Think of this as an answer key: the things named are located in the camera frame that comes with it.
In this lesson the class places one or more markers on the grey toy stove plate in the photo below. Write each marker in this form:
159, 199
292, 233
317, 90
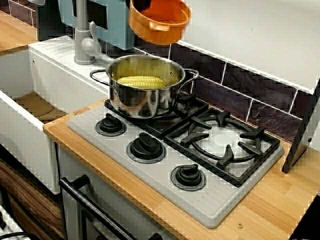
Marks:
155, 172

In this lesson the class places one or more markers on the teal toy appliance box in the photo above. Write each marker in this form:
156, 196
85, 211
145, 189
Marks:
120, 25

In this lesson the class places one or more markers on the black burner grate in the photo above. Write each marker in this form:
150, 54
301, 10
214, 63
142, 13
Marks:
250, 147
170, 126

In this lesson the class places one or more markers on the orange plastic pot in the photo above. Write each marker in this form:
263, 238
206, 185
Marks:
155, 32

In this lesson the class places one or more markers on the black stove knob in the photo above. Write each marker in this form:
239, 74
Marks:
146, 147
187, 176
110, 123

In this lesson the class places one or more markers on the stainless steel pot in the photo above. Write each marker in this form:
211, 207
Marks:
140, 100

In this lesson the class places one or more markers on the grey toy faucet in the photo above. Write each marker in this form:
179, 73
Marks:
81, 37

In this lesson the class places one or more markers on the yellow corn cob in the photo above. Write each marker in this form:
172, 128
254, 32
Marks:
141, 81

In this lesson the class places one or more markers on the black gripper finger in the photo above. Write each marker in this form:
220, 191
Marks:
144, 4

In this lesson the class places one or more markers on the white toy sink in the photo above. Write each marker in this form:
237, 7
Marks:
50, 75

